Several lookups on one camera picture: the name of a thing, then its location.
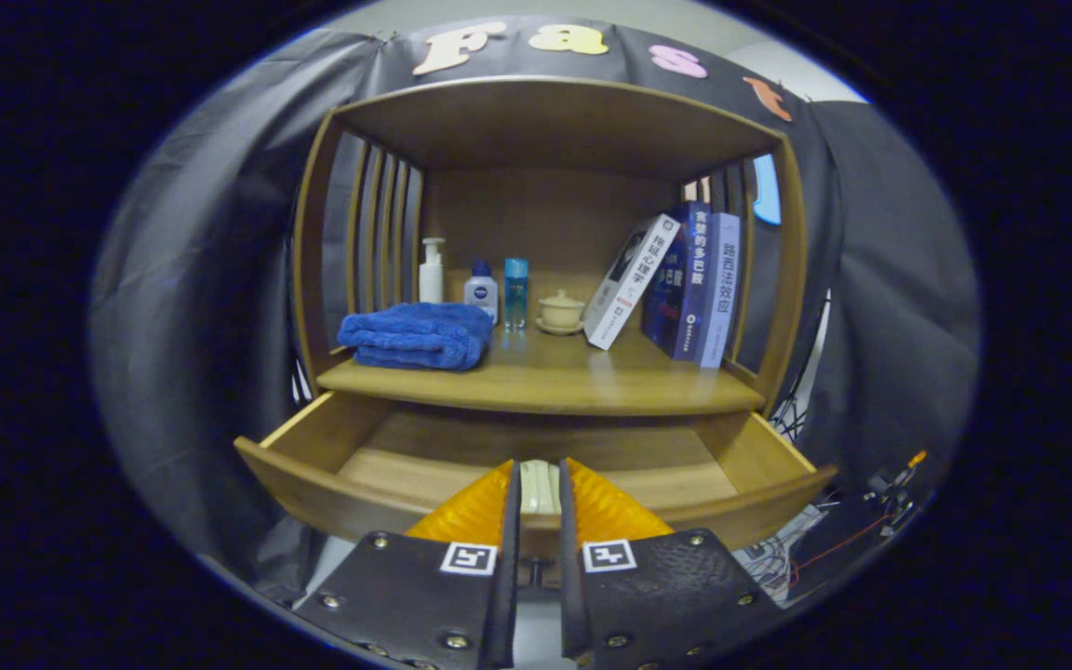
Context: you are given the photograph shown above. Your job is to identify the wooden drawer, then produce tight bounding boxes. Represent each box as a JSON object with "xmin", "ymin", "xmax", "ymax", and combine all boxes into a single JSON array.
[{"xmin": 234, "ymin": 391, "xmax": 839, "ymax": 559}]

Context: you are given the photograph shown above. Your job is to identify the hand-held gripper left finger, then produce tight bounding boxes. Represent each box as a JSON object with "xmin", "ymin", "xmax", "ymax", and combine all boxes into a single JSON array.
[{"xmin": 294, "ymin": 459, "xmax": 523, "ymax": 670}]

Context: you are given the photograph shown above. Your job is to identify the black equipment with orange tip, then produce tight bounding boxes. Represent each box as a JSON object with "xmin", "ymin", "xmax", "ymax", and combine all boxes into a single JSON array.
[{"xmin": 862, "ymin": 450, "xmax": 930, "ymax": 541}]

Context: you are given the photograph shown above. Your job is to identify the cream lidded teacup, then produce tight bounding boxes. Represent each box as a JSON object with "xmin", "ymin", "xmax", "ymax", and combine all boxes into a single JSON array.
[{"xmin": 536, "ymin": 288, "xmax": 586, "ymax": 336}]

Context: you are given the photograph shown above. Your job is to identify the white book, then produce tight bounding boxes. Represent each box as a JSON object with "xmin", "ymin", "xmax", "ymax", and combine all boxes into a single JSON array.
[{"xmin": 584, "ymin": 214, "xmax": 681, "ymax": 352}]

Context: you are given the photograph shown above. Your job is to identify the blue folded towel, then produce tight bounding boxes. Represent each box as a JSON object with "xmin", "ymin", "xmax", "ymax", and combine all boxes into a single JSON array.
[{"xmin": 338, "ymin": 301, "xmax": 496, "ymax": 372}]

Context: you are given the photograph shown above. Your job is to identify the light purple book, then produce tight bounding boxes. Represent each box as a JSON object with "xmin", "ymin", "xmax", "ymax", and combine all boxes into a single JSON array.
[{"xmin": 696, "ymin": 212, "xmax": 742, "ymax": 369}]

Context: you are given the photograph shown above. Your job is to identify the white bottle with blue cap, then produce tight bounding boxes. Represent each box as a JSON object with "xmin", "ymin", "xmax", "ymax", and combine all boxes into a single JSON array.
[{"xmin": 463, "ymin": 259, "xmax": 500, "ymax": 325}]

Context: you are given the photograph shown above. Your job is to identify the dark blue book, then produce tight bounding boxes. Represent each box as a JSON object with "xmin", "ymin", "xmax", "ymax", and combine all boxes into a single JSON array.
[{"xmin": 641, "ymin": 201, "xmax": 714, "ymax": 362}]

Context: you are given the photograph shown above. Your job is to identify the wooden cabinet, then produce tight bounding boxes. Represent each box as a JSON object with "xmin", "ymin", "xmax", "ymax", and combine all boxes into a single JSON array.
[{"xmin": 292, "ymin": 74, "xmax": 809, "ymax": 420}]

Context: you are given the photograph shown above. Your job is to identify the white pump bottle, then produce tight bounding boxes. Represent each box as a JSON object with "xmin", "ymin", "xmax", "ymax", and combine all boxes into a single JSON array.
[{"xmin": 418, "ymin": 237, "xmax": 447, "ymax": 304}]

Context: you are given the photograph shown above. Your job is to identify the tangled floor cables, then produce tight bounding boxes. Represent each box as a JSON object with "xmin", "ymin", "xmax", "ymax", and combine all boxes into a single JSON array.
[{"xmin": 736, "ymin": 507, "xmax": 825, "ymax": 606}]

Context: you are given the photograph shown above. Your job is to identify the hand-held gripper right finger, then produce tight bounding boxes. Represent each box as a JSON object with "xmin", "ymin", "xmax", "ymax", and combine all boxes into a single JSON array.
[{"xmin": 558, "ymin": 456, "xmax": 793, "ymax": 670}]

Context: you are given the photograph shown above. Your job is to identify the pale green scrub brush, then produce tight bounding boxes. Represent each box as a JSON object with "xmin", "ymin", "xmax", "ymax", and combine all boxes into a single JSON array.
[{"xmin": 519, "ymin": 459, "xmax": 563, "ymax": 516}]

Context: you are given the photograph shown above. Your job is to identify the wooden countertop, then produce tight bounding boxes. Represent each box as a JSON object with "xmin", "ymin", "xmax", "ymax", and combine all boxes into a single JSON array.
[{"xmin": 315, "ymin": 321, "xmax": 768, "ymax": 417}]

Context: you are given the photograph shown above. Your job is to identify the clear blue bottle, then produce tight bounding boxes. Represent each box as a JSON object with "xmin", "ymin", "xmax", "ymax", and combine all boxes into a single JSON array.
[{"xmin": 503, "ymin": 258, "xmax": 529, "ymax": 331}]

